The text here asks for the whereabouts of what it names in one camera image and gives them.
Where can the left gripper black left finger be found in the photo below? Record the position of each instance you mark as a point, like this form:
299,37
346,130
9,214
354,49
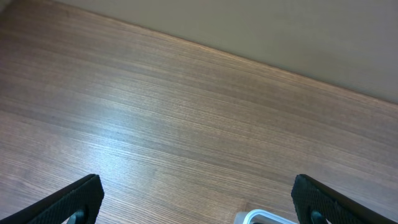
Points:
78,202

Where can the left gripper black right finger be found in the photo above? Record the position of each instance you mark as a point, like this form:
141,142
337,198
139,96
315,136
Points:
315,202

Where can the clear plastic container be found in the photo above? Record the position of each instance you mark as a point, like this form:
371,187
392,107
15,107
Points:
260,216

